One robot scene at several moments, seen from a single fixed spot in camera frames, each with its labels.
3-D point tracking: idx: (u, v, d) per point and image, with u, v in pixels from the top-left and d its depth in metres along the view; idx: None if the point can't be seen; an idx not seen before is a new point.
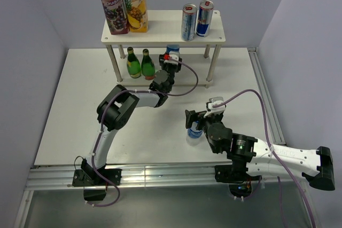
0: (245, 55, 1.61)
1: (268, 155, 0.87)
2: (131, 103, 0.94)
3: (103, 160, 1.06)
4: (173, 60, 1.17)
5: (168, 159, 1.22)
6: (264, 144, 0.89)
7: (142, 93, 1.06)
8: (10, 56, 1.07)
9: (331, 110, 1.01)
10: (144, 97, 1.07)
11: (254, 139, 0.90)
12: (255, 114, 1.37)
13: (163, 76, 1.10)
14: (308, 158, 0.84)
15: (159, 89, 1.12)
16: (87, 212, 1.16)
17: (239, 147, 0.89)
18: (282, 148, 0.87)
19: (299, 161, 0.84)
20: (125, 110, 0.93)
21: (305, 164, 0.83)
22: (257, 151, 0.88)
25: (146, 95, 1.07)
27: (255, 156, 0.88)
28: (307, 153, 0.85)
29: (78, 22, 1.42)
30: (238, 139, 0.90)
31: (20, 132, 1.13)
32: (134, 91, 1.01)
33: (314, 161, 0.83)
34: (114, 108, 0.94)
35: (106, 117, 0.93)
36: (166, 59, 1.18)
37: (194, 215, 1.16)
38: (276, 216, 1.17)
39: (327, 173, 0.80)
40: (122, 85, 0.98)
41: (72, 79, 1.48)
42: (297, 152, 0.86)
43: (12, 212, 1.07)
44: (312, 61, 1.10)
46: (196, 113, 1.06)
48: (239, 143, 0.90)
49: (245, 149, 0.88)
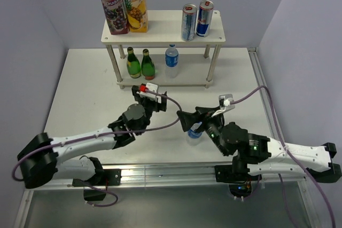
0: (246, 55, 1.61)
1: (282, 154, 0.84)
2: (44, 162, 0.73)
3: (88, 170, 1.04)
4: (150, 94, 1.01)
5: (167, 159, 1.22)
6: (278, 143, 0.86)
7: (74, 142, 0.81)
8: (10, 56, 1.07)
9: (330, 110, 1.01)
10: (88, 145, 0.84)
11: (267, 139, 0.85)
12: (254, 114, 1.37)
13: (137, 112, 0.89)
14: (319, 155, 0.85)
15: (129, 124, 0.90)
16: (87, 212, 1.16)
17: (253, 147, 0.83)
18: (295, 147, 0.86)
19: (312, 159, 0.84)
20: (36, 168, 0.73)
21: (317, 162, 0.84)
22: (272, 151, 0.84)
25: (81, 144, 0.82)
27: (271, 156, 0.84)
28: (317, 150, 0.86)
29: (78, 22, 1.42)
30: (249, 140, 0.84)
31: (20, 132, 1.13)
32: (62, 143, 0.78)
33: (324, 157, 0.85)
34: (35, 158, 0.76)
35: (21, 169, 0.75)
36: (142, 90, 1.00)
37: (193, 214, 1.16)
38: (276, 215, 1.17)
39: (337, 169, 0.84)
40: (46, 135, 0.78)
41: (72, 79, 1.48)
42: (308, 149, 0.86)
43: (12, 212, 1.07)
44: (312, 61, 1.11)
46: (204, 112, 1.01)
48: (251, 143, 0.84)
49: (259, 149, 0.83)
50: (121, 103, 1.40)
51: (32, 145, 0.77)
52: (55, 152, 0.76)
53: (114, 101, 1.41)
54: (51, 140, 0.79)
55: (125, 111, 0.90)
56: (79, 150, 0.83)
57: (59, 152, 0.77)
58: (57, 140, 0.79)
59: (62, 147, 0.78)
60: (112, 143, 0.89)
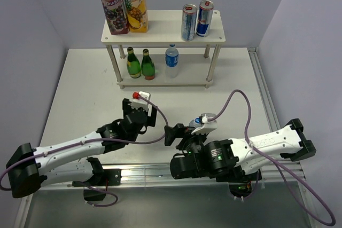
0: (246, 55, 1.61)
1: (250, 152, 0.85)
2: (26, 174, 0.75)
3: (85, 172, 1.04)
4: (142, 101, 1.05)
5: (167, 159, 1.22)
6: (243, 142, 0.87)
7: (58, 151, 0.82)
8: (9, 56, 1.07)
9: (330, 110, 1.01)
10: (73, 154, 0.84)
11: (230, 142, 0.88)
12: (254, 114, 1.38)
13: (140, 118, 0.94)
14: (287, 138, 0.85)
15: (126, 128, 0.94)
16: (87, 211, 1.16)
17: (217, 158, 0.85)
18: (260, 139, 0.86)
19: (281, 144, 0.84)
20: (20, 180, 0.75)
21: (288, 145, 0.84)
22: (239, 153, 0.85)
25: (64, 153, 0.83)
27: (238, 159, 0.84)
28: (284, 133, 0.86)
29: (78, 21, 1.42)
30: (211, 151, 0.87)
31: (20, 132, 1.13)
32: (44, 154, 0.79)
33: (293, 138, 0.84)
34: None
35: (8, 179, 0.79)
36: (135, 96, 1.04)
37: (193, 215, 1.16)
38: (276, 215, 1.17)
39: (309, 144, 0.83)
40: (29, 146, 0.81)
41: (72, 79, 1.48)
42: (275, 135, 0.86)
43: (12, 212, 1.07)
44: (311, 62, 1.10)
46: (184, 127, 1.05)
48: (215, 155, 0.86)
49: (224, 158, 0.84)
50: (121, 103, 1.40)
51: (17, 156, 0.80)
52: (37, 164, 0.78)
53: (114, 101, 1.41)
54: (34, 151, 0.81)
55: (128, 114, 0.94)
56: (64, 159, 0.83)
57: (41, 164, 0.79)
58: (40, 150, 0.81)
59: (44, 157, 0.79)
60: (100, 149, 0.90)
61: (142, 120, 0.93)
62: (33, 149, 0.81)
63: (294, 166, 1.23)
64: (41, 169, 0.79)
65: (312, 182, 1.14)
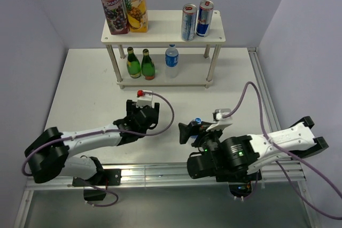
0: (246, 55, 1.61)
1: (269, 148, 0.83)
2: (56, 155, 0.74)
3: (90, 168, 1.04)
4: (147, 97, 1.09)
5: (167, 159, 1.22)
6: (261, 138, 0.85)
7: (84, 136, 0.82)
8: (9, 57, 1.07)
9: (330, 110, 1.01)
10: (96, 140, 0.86)
11: (249, 138, 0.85)
12: (254, 114, 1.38)
13: (153, 112, 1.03)
14: (302, 134, 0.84)
15: (140, 123, 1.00)
16: (87, 211, 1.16)
17: (238, 154, 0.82)
18: (277, 134, 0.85)
19: (297, 140, 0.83)
20: (49, 160, 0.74)
21: (304, 141, 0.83)
22: (259, 149, 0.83)
25: (90, 139, 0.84)
27: (259, 156, 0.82)
28: (298, 130, 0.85)
29: (78, 22, 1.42)
30: (231, 147, 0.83)
31: (20, 132, 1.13)
32: (71, 138, 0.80)
33: (308, 134, 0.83)
34: (44, 152, 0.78)
35: (30, 163, 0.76)
36: (139, 94, 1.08)
37: (194, 215, 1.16)
38: (276, 215, 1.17)
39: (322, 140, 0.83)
40: (56, 129, 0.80)
41: (72, 79, 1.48)
42: (290, 132, 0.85)
43: (12, 212, 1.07)
44: (312, 62, 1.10)
46: (199, 125, 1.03)
48: (235, 151, 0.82)
49: (245, 153, 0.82)
50: (121, 103, 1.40)
51: (43, 139, 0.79)
52: (66, 146, 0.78)
53: (114, 101, 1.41)
54: (61, 134, 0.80)
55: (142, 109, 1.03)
56: (88, 145, 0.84)
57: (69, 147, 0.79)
58: (67, 134, 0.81)
59: (71, 141, 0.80)
60: (118, 140, 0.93)
61: (154, 115, 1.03)
62: (59, 132, 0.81)
63: (294, 166, 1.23)
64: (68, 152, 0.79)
65: (312, 182, 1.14)
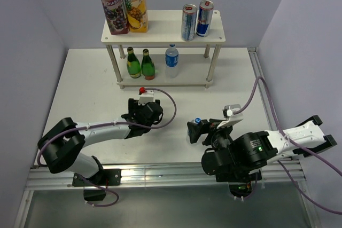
0: (246, 55, 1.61)
1: (285, 144, 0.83)
2: (72, 144, 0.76)
3: (93, 166, 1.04)
4: (149, 94, 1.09)
5: (167, 159, 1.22)
6: (277, 134, 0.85)
7: (97, 127, 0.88)
8: (9, 57, 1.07)
9: (330, 110, 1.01)
10: (108, 131, 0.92)
11: (266, 134, 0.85)
12: (255, 114, 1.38)
13: (158, 108, 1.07)
14: (314, 131, 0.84)
15: (147, 117, 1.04)
16: (87, 211, 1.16)
17: (257, 149, 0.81)
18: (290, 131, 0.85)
19: (310, 137, 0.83)
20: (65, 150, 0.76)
21: (316, 139, 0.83)
22: (277, 145, 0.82)
25: (103, 129, 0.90)
27: (277, 151, 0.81)
28: (310, 127, 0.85)
29: (78, 22, 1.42)
30: (250, 143, 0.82)
31: (20, 132, 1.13)
32: (86, 126, 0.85)
33: (319, 132, 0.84)
34: (59, 142, 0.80)
35: (46, 152, 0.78)
36: (142, 91, 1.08)
37: (193, 215, 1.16)
38: (276, 215, 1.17)
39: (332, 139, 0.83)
40: (70, 119, 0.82)
41: (72, 79, 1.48)
42: (302, 129, 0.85)
43: (12, 212, 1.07)
44: (312, 61, 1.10)
46: (209, 123, 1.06)
48: (254, 146, 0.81)
49: (264, 149, 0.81)
50: (121, 103, 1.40)
51: (57, 128, 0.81)
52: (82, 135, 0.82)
53: (114, 101, 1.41)
54: (75, 124, 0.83)
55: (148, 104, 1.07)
56: (100, 135, 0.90)
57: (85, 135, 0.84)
58: (82, 124, 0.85)
59: (86, 131, 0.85)
60: (126, 132, 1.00)
61: (160, 109, 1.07)
62: (73, 123, 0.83)
63: (294, 166, 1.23)
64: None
65: (312, 183, 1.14)
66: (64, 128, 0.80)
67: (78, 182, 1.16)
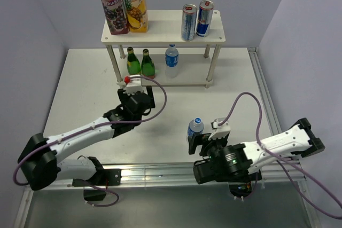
0: (246, 55, 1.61)
1: (263, 154, 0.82)
2: (43, 162, 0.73)
3: (89, 168, 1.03)
4: (135, 83, 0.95)
5: (167, 159, 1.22)
6: (255, 144, 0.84)
7: (71, 138, 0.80)
8: (9, 57, 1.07)
9: (330, 110, 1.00)
10: (85, 138, 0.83)
11: (242, 146, 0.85)
12: (255, 114, 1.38)
13: (144, 97, 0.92)
14: (297, 137, 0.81)
15: (132, 111, 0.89)
16: (87, 211, 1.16)
17: (232, 162, 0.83)
18: (271, 140, 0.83)
19: (292, 144, 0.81)
20: (38, 168, 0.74)
21: (298, 144, 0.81)
22: (253, 156, 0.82)
25: (79, 138, 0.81)
27: (252, 162, 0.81)
28: (292, 133, 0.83)
29: (78, 22, 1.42)
30: (226, 155, 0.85)
31: (20, 132, 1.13)
32: (58, 140, 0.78)
33: (303, 137, 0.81)
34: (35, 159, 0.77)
35: (24, 172, 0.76)
36: (126, 81, 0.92)
37: (194, 215, 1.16)
38: (276, 215, 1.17)
39: (318, 143, 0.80)
40: (40, 136, 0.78)
41: (72, 79, 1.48)
42: (284, 135, 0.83)
43: (12, 212, 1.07)
44: (312, 62, 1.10)
46: (201, 135, 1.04)
48: (230, 159, 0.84)
49: (239, 161, 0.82)
50: None
51: (30, 147, 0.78)
52: (53, 151, 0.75)
53: (114, 101, 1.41)
54: (46, 139, 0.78)
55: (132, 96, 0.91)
56: (78, 144, 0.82)
57: (57, 150, 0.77)
58: (53, 138, 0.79)
59: (58, 144, 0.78)
60: (110, 132, 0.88)
61: (147, 101, 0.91)
62: (45, 138, 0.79)
63: (293, 166, 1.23)
64: (57, 156, 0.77)
65: (312, 183, 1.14)
66: (36, 147, 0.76)
67: (78, 182, 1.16)
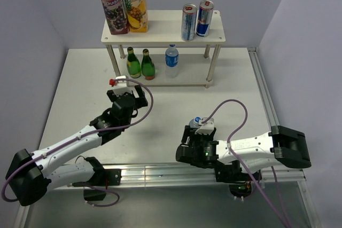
0: (246, 55, 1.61)
1: (227, 152, 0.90)
2: (30, 179, 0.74)
3: (86, 171, 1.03)
4: (121, 84, 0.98)
5: (167, 159, 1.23)
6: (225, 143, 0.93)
7: (56, 150, 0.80)
8: (10, 56, 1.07)
9: (330, 110, 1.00)
10: (71, 149, 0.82)
11: (216, 142, 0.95)
12: (255, 114, 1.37)
13: (129, 101, 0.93)
14: (262, 143, 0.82)
15: (118, 116, 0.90)
16: (87, 212, 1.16)
17: (206, 152, 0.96)
18: (238, 141, 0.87)
19: (254, 149, 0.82)
20: (25, 185, 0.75)
21: (260, 150, 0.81)
22: (219, 152, 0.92)
25: (65, 150, 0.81)
27: (218, 157, 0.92)
28: (260, 138, 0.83)
29: (78, 22, 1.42)
30: (206, 147, 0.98)
31: (20, 132, 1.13)
32: (43, 155, 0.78)
33: (267, 143, 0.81)
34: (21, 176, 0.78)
35: (12, 187, 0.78)
36: (111, 84, 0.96)
37: (193, 214, 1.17)
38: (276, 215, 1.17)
39: (277, 151, 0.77)
40: (25, 152, 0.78)
41: (72, 79, 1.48)
42: (252, 140, 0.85)
43: (12, 212, 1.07)
44: (312, 62, 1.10)
46: (190, 128, 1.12)
48: (207, 150, 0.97)
49: (211, 154, 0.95)
50: None
51: (15, 164, 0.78)
52: (39, 166, 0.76)
53: None
54: (32, 155, 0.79)
55: (116, 101, 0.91)
56: (65, 157, 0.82)
57: (43, 165, 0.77)
58: (38, 154, 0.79)
59: (44, 159, 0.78)
60: (99, 140, 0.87)
61: (131, 104, 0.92)
62: (30, 154, 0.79)
63: None
64: (44, 171, 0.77)
65: (312, 183, 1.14)
66: (22, 163, 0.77)
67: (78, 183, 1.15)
